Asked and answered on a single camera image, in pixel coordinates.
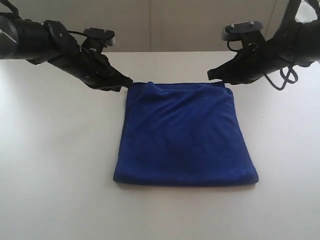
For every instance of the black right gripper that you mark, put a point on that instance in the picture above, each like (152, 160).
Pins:
(252, 64)

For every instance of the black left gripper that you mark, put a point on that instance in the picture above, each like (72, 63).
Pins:
(86, 64)

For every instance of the blue towel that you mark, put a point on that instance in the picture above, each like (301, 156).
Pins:
(182, 135)

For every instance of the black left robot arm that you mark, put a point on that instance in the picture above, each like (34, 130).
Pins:
(22, 39)

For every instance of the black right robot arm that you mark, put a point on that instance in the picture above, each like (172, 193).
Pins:
(307, 46)

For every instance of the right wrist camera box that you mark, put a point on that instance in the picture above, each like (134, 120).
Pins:
(246, 32)

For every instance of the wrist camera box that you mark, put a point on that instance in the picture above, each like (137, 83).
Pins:
(246, 32)
(98, 37)

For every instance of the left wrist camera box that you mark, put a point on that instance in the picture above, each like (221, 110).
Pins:
(98, 37)

